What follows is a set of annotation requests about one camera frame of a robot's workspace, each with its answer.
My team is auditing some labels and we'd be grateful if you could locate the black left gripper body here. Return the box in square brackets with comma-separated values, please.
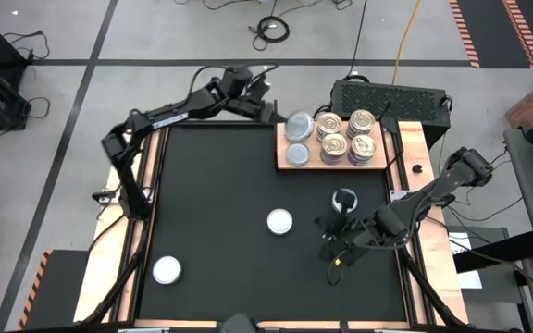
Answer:
[227, 94, 277, 122]

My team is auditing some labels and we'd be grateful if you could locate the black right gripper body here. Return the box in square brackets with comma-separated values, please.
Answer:
[324, 213, 381, 254]

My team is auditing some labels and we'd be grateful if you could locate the green white tuna can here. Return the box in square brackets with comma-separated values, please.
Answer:
[283, 110, 316, 143]
[331, 187, 359, 215]
[266, 207, 295, 236]
[152, 255, 183, 286]
[285, 142, 312, 168]

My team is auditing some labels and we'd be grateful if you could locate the black table mat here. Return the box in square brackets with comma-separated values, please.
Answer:
[137, 122, 409, 324]

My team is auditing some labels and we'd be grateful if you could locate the white paper sheet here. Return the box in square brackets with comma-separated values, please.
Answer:
[448, 229, 484, 291]

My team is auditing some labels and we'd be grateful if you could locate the black computer case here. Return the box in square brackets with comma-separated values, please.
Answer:
[329, 79, 452, 150]

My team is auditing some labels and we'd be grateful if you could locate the black beam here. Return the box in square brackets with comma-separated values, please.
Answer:
[453, 229, 533, 274]

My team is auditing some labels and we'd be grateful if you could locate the grey side table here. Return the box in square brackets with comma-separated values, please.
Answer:
[502, 127, 533, 278]

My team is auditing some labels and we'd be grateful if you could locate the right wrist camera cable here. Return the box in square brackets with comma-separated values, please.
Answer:
[325, 252, 347, 287]

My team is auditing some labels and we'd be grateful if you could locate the wooden shelf with black frame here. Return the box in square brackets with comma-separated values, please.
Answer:
[273, 98, 406, 173]

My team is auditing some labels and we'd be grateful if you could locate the coiled black floor cable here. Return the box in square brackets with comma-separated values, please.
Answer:
[247, 15, 291, 52]

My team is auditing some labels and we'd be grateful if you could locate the black aluminium frame strut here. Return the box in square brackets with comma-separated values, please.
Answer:
[80, 216, 152, 325]
[394, 244, 465, 327]

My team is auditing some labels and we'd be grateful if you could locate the black hanging cable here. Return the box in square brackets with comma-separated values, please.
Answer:
[345, 0, 368, 79]

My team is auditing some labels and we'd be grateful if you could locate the yellow hanging cable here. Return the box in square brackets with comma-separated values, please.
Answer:
[390, 0, 422, 86]

